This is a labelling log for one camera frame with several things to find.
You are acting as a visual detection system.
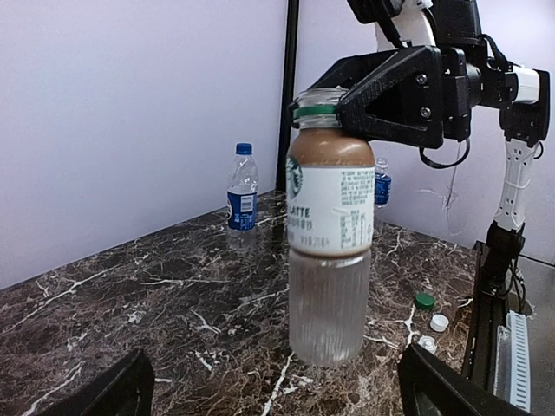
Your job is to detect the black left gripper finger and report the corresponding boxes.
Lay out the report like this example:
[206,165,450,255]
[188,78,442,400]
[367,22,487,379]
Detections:
[292,50,396,104]
[397,343,527,416]
[41,349,155,416]
[336,46,443,149]

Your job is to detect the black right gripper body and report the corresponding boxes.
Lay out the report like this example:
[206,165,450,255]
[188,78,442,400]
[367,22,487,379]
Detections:
[433,47,471,141]

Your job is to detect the white ribbed bottle cap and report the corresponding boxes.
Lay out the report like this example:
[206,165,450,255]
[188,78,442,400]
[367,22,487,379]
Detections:
[418,335,437,354]

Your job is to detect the blue label Pocari bottle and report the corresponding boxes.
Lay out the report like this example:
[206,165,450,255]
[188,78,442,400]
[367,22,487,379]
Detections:
[375,157,392,209]

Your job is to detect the green lid brown jar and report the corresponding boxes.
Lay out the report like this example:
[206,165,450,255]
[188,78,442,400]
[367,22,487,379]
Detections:
[285,87,375,367]

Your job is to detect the blue cap water bottle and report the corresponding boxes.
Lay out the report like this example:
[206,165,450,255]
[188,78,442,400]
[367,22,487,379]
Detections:
[226,142,259,253]

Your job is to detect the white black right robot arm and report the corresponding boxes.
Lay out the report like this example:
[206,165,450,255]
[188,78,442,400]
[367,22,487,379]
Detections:
[312,1,550,298]

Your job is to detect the black right corner frame post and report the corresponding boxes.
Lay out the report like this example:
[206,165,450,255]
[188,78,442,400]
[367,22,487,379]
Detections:
[276,0,300,192]

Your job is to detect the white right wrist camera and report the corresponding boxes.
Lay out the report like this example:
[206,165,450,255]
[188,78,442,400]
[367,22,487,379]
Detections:
[348,0,436,52]

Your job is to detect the black front frame rail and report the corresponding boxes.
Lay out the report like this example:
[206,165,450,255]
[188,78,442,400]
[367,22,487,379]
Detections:
[461,241,526,392]

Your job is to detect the white slotted cable duct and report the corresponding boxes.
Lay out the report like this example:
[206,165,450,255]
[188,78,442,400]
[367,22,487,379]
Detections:
[493,310,531,412]

